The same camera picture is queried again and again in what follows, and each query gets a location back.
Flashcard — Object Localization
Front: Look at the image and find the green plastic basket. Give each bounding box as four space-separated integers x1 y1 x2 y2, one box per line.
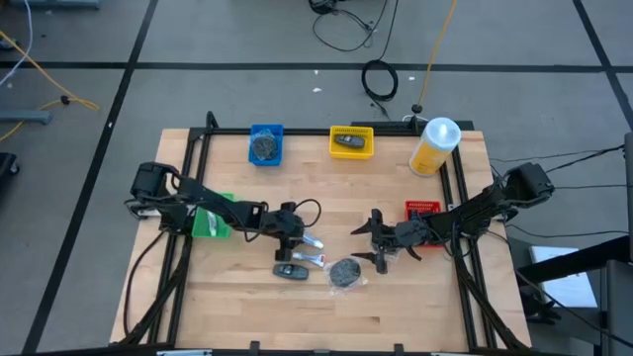
190 191 236 240

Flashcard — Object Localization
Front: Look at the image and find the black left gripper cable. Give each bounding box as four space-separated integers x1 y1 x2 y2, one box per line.
293 198 323 230

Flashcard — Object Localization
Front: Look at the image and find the black metal stand beam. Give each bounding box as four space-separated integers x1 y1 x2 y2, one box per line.
513 234 633 284

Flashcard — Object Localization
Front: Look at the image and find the white toothpaste tube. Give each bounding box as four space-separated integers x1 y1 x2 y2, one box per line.
291 250 327 269
204 209 221 237
300 232 326 251

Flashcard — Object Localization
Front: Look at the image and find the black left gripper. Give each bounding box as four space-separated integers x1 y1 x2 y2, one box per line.
256 201 309 263

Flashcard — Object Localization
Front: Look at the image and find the blue plastic basket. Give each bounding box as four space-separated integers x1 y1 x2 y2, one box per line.
246 123 286 168

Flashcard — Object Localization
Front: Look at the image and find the black power cable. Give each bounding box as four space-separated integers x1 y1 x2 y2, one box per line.
489 142 628 192

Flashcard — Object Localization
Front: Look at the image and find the white floor cable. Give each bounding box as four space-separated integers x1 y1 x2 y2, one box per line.
0 0 35 89

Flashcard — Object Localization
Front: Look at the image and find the black table frame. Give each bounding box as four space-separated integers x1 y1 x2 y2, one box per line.
108 110 534 356

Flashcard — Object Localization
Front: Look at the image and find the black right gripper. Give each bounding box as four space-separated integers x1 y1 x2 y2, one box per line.
350 208 432 276

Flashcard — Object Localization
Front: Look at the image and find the black loose floor cable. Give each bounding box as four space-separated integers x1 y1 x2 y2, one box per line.
308 0 400 53

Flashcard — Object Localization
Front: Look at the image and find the black caster wheel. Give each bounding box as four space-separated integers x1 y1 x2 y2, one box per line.
0 151 22 177

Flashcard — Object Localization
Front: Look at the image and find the black arm base cable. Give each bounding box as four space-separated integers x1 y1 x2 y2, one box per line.
121 228 167 338

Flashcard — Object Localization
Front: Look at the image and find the red plastic basket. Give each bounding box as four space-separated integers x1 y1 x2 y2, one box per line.
404 199 443 249

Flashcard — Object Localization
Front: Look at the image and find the black sponge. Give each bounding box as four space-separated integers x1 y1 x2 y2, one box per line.
251 129 282 162
324 255 371 295

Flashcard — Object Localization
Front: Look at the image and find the large white yellow bottle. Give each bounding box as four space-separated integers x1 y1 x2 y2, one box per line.
407 116 463 179

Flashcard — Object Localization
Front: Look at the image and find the grey cabinet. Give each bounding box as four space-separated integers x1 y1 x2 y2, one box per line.
599 258 633 356

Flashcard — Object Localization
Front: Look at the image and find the black coiled floor cable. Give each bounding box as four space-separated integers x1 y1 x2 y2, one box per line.
360 58 401 104

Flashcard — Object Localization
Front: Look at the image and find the yellow plastic basket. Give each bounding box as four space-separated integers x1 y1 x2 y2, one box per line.
328 125 376 161

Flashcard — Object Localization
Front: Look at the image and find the white paper sheet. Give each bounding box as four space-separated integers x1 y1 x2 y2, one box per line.
527 243 600 311

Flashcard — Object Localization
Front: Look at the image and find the grey metal foot bar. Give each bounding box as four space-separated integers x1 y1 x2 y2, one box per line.
0 109 53 126
6 0 101 11

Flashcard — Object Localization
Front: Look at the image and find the dark grey tapered plastic case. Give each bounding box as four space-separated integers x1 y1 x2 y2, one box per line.
272 263 312 282
333 133 368 150

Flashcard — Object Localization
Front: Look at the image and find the yellow floor cable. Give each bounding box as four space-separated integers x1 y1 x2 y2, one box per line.
0 29 101 143
416 0 459 109

